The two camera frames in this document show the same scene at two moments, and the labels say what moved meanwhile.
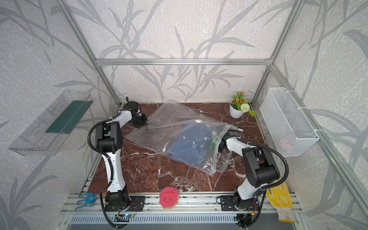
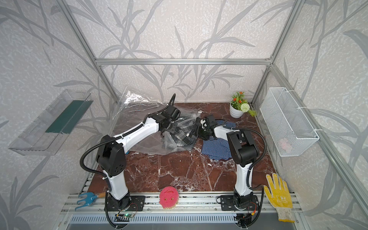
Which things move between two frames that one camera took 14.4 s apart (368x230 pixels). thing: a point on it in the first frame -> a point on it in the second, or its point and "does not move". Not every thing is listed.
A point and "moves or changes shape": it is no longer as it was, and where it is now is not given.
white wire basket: [289, 132] does not move
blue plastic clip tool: [90, 197] does not move
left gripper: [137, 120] -> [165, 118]
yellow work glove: [281, 199] does not move
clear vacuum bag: [187, 138] moves or changes shape
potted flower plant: [239, 105] does not move
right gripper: [220, 150] -> [200, 136]
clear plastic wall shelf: [43, 135] does not move
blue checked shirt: [191, 142] -> [218, 149]
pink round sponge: [168, 197] does not move
